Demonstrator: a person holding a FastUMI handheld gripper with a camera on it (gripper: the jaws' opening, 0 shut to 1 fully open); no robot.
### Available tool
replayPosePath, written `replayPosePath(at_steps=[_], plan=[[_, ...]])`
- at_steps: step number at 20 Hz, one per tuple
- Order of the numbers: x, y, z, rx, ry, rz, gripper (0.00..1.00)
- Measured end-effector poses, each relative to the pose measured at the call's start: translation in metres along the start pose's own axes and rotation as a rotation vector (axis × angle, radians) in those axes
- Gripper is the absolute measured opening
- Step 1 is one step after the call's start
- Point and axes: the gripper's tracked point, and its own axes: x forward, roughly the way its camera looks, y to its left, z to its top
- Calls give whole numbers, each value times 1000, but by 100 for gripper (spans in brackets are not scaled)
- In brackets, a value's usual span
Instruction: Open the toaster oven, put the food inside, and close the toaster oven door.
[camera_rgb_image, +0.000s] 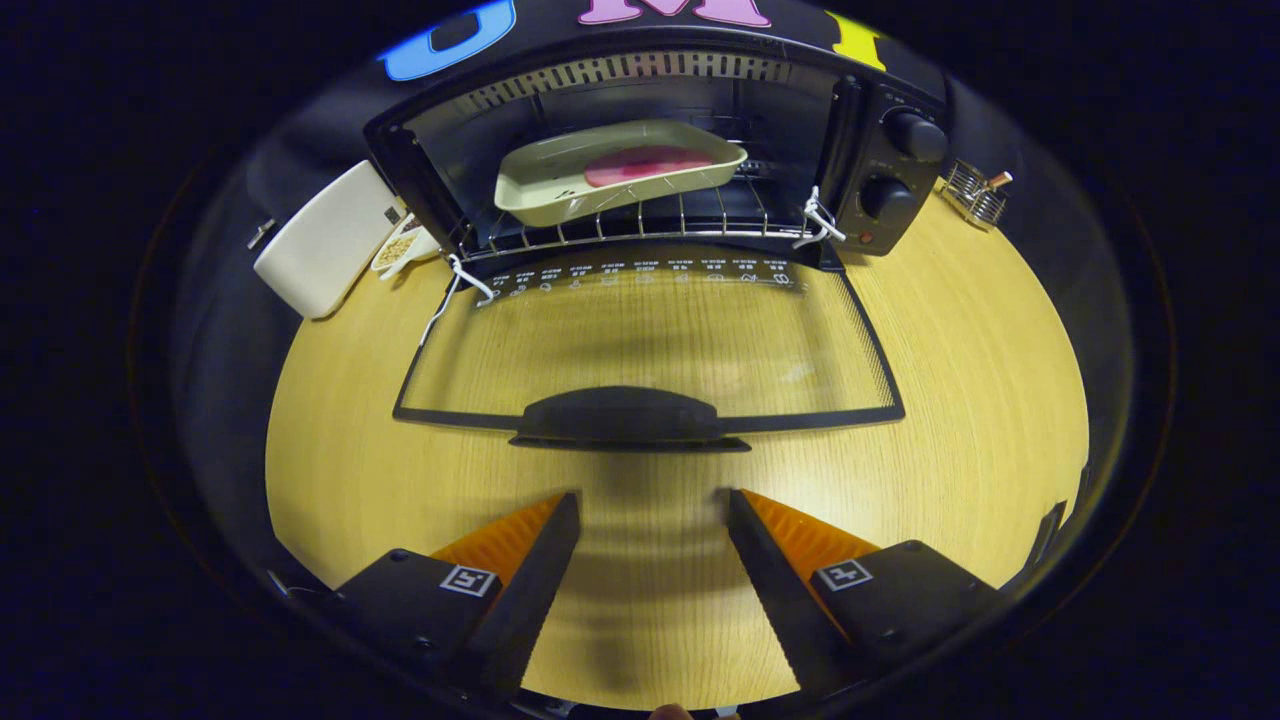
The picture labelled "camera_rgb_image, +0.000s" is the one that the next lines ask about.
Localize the small dish of snacks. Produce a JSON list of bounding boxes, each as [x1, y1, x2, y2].
[[371, 222, 441, 281]]

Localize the round pink food patty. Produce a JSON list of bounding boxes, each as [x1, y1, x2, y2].
[[584, 145, 716, 189]]

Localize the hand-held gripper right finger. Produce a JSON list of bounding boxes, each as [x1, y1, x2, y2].
[[725, 488, 1006, 698]]

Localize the white cord tie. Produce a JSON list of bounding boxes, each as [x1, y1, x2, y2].
[[418, 253, 498, 346], [793, 186, 847, 250]]

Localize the white toaster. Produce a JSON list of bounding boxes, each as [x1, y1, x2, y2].
[[253, 160, 409, 321]]

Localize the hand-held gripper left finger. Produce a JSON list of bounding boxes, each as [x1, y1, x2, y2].
[[335, 490, 583, 701]]

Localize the cream cherry-print food tray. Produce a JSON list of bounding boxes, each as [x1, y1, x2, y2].
[[494, 119, 749, 229]]

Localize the black toaster oven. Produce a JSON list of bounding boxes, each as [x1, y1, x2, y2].
[[362, 28, 951, 453]]

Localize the small metal wire basket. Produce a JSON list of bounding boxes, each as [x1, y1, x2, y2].
[[940, 158, 1013, 233]]

